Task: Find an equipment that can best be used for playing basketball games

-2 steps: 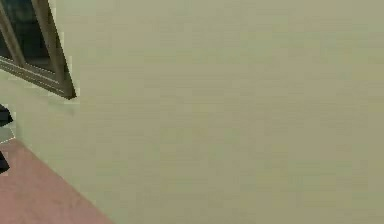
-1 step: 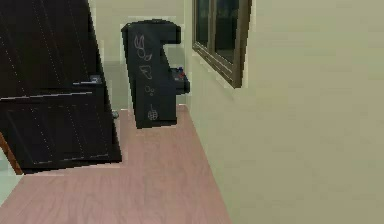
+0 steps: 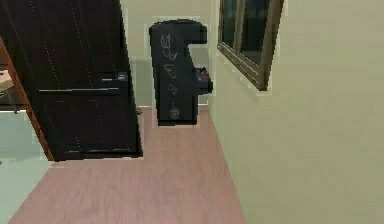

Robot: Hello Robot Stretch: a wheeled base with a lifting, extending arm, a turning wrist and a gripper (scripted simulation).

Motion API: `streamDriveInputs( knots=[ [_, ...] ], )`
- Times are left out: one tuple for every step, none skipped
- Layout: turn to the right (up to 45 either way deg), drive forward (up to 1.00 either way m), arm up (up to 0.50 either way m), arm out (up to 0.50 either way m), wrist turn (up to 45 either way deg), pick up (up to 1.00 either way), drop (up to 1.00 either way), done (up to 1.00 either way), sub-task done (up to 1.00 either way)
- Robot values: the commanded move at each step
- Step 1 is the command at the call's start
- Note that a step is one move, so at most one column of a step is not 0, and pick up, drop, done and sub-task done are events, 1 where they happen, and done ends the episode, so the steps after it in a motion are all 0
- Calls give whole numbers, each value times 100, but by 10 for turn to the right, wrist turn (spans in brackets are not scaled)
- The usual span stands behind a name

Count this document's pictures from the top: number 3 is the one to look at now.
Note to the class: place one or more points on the black room door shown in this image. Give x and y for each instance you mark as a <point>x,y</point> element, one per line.
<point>76,66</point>

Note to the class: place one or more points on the black arcade game cabinet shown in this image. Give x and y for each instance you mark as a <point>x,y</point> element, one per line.
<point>171,83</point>

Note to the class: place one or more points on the dark brown framed window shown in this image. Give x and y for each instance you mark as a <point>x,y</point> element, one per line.
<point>250,36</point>

